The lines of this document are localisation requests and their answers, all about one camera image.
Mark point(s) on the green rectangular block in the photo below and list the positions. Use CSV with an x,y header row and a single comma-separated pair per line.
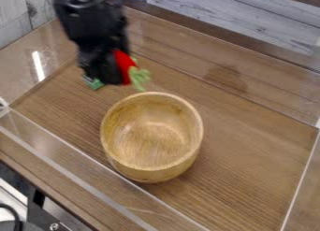
x,y
92,83

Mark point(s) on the red plush strawberry toy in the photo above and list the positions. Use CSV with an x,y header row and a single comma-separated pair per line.
x,y
134,75

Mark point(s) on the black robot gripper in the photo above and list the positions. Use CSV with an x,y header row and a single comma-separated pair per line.
x,y
95,26

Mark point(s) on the black metal frame with screw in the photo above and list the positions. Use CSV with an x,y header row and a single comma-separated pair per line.
x,y
39,216

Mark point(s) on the wooden bowl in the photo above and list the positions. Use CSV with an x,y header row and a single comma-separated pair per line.
x,y
151,132

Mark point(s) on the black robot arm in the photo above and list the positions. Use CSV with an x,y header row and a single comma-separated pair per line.
x,y
94,24

